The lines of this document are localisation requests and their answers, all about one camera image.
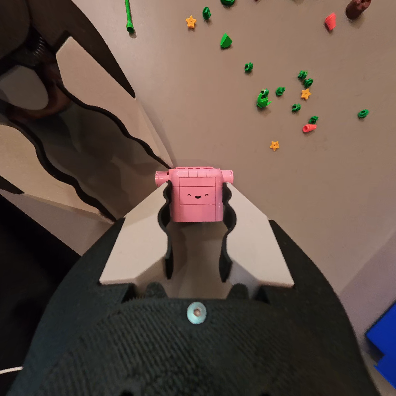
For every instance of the brown round brick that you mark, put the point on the brown round brick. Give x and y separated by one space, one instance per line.
357 9

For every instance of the green flexible rod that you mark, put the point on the green flexible rod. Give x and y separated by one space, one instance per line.
129 18

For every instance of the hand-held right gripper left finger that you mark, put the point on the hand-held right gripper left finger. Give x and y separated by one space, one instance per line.
136 247

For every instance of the pink smiley face tile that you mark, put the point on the pink smiley face tile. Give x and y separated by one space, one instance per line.
188 190

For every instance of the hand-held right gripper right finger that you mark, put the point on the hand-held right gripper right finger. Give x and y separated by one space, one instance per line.
260 250

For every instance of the green spiky leaf piece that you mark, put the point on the green spiky leaf piece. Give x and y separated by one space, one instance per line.
263 99

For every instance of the green dome piece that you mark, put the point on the green dome piece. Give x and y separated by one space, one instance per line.
225 41

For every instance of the coral cone piece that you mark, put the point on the coral cone piece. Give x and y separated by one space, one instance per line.
309 128
330 21

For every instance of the scattered small green clips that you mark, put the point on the scattered small green clips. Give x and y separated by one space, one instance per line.
280 91

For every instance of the person's black jacket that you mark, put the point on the person's black jacket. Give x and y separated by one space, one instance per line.
24 294

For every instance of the pink brick block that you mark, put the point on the pink brick block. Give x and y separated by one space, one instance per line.
198 213

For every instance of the person's left hand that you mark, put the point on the person's left hand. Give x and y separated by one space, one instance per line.
58 99

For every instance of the green round plate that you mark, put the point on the green round plate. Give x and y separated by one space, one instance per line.
227 2

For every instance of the yellow star piece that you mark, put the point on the yellow star piece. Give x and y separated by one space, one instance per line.
191 21
274 145
305 93

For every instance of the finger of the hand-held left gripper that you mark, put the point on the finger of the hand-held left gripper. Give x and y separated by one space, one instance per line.
24 161
102 86

